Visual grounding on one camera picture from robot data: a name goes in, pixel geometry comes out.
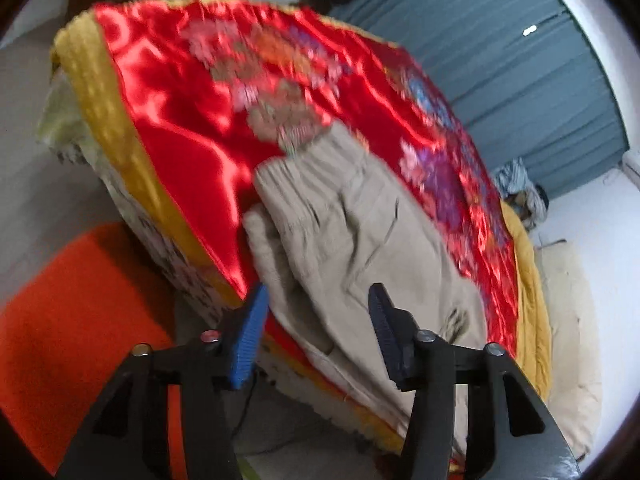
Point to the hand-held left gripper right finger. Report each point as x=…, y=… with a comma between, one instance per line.
x=387, y=335

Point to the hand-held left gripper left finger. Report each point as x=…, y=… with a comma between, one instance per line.
x=247, y=340

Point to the beige pants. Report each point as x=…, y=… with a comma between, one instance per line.
x=350, y=240

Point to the orange floor cloth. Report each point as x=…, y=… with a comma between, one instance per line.
x=75, y=310

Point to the cream pillow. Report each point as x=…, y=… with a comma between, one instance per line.
x=570, y=335

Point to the striped clothes pile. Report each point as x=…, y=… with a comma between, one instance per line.
x=515, y=177

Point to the red floral satin blanket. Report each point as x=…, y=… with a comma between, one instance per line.
x=190, y=110

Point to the mustard yellow blanket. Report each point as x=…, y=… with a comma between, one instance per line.
x=110, y=110

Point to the grey-blue curtain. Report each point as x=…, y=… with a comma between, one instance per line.
x=500, y=60

